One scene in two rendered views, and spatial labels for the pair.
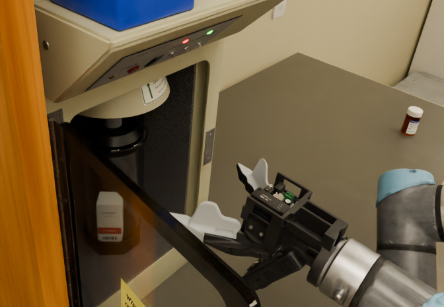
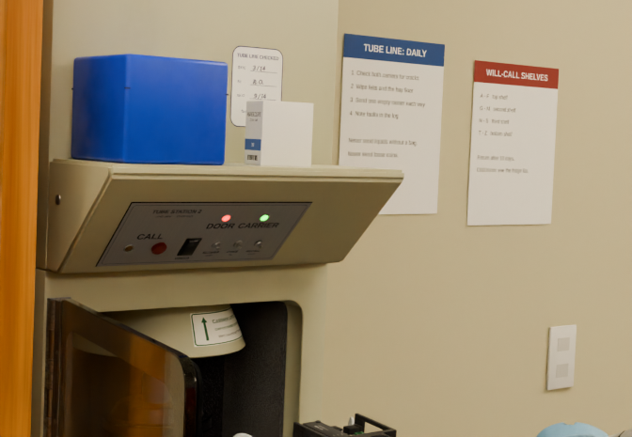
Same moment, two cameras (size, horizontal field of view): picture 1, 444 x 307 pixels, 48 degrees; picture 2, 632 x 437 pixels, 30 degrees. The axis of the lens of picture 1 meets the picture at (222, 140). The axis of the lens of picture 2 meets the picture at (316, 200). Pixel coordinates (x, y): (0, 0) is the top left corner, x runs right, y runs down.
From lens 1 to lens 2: 0.60 m
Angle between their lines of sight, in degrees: 34
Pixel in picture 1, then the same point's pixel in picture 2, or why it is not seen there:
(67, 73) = (72, 224)
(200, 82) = (296, 349)
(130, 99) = (175, 334)
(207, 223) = not seen: outside the picture
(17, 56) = (15, 163)
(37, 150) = (20, 278)
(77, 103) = (91, 299)
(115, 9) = (121, 139)
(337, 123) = not seen: outside the picture
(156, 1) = (171, 142)
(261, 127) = not seen: outside the picture
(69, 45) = (77, 188)
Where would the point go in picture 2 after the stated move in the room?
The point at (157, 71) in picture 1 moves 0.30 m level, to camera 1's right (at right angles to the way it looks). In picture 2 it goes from (212, 292) to (520, 318)
